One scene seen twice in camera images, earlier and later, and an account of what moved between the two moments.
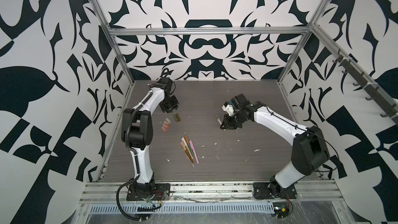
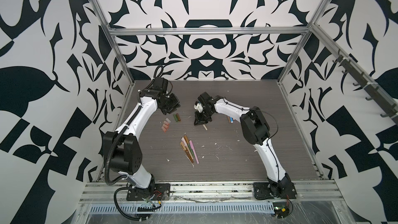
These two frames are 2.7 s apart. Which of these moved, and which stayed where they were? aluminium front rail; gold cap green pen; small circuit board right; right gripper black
Moved: right gripper black
Stayed: gold cap green pen; small circuit board right; aluminium front rail
